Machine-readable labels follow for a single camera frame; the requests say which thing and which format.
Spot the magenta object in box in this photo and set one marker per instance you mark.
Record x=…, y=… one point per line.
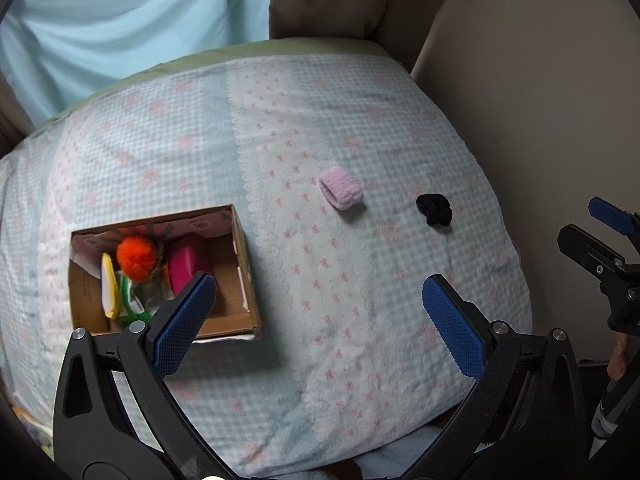
x=183, y=262

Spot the light blue hanging sheet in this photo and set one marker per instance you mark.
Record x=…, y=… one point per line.
x=55, y=53

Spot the checkered bow pattern bedspread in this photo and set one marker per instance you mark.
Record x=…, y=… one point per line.
x=348, y=360

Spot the black fluffy scrunchie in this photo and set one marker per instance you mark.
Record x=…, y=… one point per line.
x=436, y=210

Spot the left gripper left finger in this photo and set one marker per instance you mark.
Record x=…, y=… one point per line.
x=114, y=417

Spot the green wet wipes pack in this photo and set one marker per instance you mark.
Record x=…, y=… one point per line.
x=132, y=308

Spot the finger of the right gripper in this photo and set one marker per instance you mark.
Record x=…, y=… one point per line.
x=589, y=252
x=619, y=220

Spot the yellow rimmed white pad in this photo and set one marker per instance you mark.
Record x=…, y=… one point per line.
x=110, y=294

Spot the person's right hand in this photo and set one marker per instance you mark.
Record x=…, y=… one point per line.
x=618, y=361

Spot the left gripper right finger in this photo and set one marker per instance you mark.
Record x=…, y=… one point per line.
x=520, y=419

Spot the green mattress edge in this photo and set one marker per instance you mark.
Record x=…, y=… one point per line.
x=259, y=49

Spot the orange fluffy pompom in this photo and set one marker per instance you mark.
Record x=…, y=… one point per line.
x=138, y=257

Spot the open cardboard box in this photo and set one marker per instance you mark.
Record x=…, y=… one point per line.
x=217, y=233

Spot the pink fluffy wristband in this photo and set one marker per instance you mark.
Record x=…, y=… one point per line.
x=340, y=188

